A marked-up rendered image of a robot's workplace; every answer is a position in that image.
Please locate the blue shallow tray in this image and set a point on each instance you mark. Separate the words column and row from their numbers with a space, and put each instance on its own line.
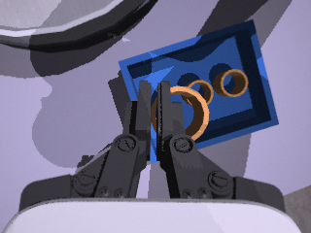
column 203, row 58

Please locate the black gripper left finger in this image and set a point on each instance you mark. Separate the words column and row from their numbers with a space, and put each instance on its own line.
column 114, row 174

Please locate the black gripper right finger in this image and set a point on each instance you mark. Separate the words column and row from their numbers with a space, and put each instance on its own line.
column 189, row 173

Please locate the bronze bushing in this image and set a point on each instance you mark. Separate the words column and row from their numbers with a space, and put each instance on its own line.
column 200, row 114
column 241, row 83
column 208, row 91

